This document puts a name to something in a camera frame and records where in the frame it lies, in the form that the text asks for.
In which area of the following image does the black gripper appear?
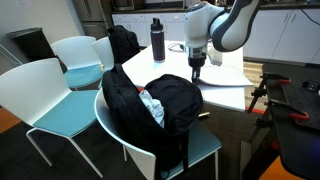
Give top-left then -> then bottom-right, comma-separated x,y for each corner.
187,46 -> 208,84

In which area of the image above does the small brown cylinder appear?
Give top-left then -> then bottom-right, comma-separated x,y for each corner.
198,111 -> 212,120

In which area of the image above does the dark maroon water bottle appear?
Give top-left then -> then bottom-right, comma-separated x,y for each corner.
150,17 -> 167,64

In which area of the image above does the crumpled white cloth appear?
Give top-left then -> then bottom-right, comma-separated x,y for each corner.
138,89 -> 166,129

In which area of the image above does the white chair teal seat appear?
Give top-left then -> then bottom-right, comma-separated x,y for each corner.
50,35 -> 104,91
0,57 -> 104,179
93,88 -> 223,180
91,36 -> 116,73

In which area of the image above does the open black backpack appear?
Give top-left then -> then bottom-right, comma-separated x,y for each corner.
101,63 -> 204,174

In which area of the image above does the white base cabinet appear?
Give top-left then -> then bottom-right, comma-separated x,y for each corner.
242,8 -> 320,65
111,13 -> 188,48

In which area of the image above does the closed black backpack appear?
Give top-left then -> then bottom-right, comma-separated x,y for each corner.
107,24 -> 141,66

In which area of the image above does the black microwave oven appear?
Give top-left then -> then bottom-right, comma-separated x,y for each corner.
111,0 -> 136,13

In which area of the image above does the black power outlet box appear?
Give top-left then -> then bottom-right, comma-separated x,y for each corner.
302,79 -> 320,93

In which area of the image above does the steel refrigerator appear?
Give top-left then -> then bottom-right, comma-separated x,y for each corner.
71,0 -> 113,40

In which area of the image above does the black clamp red handle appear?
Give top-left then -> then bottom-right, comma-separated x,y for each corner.
251,72 -> 293,99
254,99 -> 310,129

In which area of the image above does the black robot mount table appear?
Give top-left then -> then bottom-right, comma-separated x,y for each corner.
241,63 -> 320,180

